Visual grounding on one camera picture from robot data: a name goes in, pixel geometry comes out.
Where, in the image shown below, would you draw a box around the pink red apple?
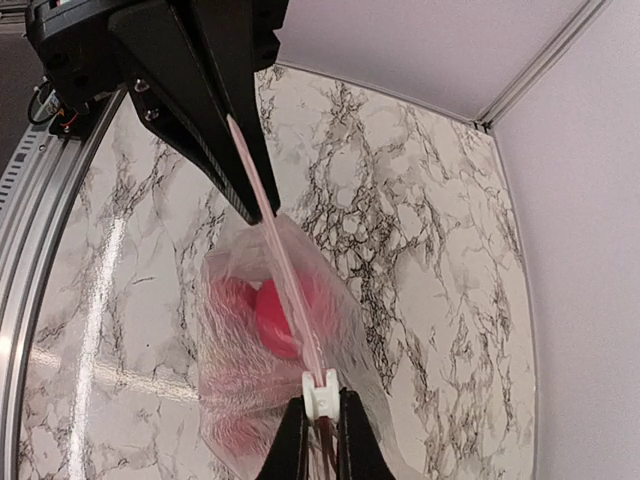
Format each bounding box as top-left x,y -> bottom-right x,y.
255,279 -> 299,360

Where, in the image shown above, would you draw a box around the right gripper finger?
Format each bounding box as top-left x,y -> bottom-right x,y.
256,397 -> 309,480
337,388 -> 396,480

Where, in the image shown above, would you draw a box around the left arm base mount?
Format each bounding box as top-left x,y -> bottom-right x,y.
27,77 -> 105,140

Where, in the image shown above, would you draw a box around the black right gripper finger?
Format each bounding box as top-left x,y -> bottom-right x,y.
190,1 -> 281,212

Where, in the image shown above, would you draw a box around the aluminium front rail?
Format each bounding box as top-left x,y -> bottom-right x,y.
0,84 -> 131,401

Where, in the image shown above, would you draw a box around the left aluminium frame post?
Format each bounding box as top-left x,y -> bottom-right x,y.
473,0 -> 611,132

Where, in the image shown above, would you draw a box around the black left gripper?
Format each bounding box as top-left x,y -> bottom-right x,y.
25,1 -> 288,224

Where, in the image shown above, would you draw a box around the clear zip top bag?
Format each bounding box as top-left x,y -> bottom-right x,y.
198,125 -> 404,479

